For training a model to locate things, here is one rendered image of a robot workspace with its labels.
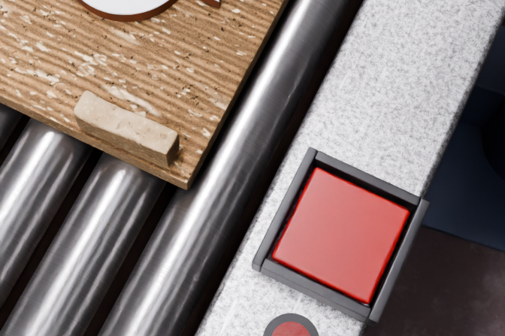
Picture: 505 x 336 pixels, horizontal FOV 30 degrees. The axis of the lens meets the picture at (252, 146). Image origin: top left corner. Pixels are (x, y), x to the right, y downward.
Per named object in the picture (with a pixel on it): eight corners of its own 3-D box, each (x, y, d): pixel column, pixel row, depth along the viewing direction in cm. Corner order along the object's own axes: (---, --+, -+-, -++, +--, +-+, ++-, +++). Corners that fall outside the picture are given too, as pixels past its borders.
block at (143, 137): (182, 146, 53) (180, 130, 51) (168, 174, 53) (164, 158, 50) (92, 104, 54) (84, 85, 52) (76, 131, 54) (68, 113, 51)
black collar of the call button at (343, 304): (425, 210, 55) (431, 201, 53) (373, 328, 52) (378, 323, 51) (306, 154, 56) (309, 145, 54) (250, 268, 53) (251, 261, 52)
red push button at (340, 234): (407, 216, 54) (412, 209, 53) (366, 309, 53) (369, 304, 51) (313, 171, 55) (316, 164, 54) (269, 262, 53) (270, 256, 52)
